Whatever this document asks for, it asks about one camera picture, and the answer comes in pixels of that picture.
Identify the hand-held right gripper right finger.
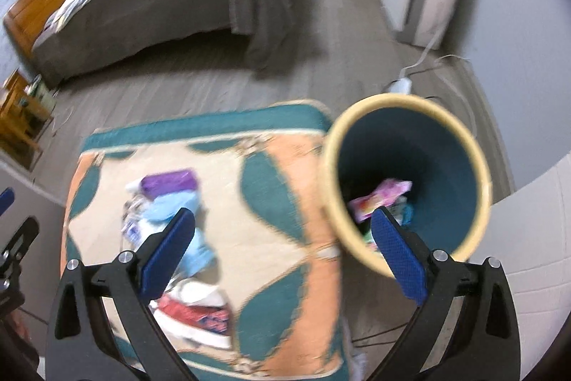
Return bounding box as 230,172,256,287
370,206,522,381

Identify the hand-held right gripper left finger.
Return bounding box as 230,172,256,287
45,207,197,381

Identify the white blue packet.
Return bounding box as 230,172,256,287
122,196,150,245

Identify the white tissue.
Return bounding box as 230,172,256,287
172,278,226,308

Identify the pink packet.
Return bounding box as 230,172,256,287
348,179,413,223

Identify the red white packet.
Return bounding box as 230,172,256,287
149,294,233,350

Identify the purple packet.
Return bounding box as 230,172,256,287
140,170,198,201

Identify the yellow bin with teal inside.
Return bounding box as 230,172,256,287
322,93,492,279

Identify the wooden bedside table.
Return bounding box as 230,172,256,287
0,69,56,172

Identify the teal orange patterned mat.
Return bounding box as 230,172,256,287
60,100,353,381

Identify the small green bin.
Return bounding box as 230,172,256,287
24,75,56,105

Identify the white cabinet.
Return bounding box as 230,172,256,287
468,153,571,381

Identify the white power cable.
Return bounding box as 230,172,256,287
399,24,442,80

